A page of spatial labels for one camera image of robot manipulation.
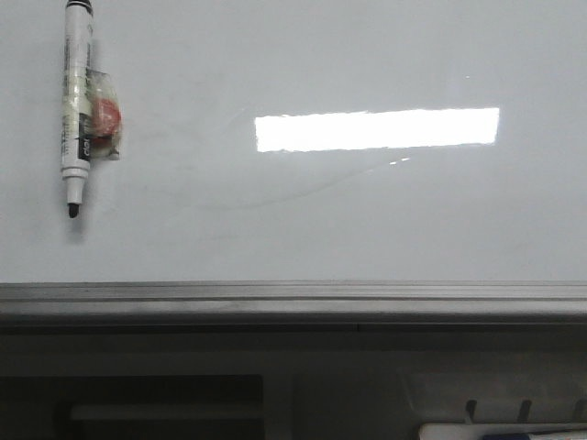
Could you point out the white whiteboard with aluminium frame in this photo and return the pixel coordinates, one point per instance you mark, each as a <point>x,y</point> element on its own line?
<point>303,162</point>

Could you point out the grey hook middle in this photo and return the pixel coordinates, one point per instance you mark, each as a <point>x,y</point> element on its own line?
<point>524,411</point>

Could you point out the grey hook left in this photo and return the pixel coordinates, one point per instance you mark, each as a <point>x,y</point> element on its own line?
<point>470,410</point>

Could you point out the white tray below whiteboard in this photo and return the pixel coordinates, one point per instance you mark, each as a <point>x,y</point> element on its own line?
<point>440,431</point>

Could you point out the grey hook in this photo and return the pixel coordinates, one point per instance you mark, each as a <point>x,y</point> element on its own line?
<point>524,411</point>
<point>470,410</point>

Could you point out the red magnet taped to marker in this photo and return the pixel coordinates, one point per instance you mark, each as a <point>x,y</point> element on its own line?
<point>106,125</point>

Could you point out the white black whiteboard marker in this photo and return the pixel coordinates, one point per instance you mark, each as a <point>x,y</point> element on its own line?
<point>76,102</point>

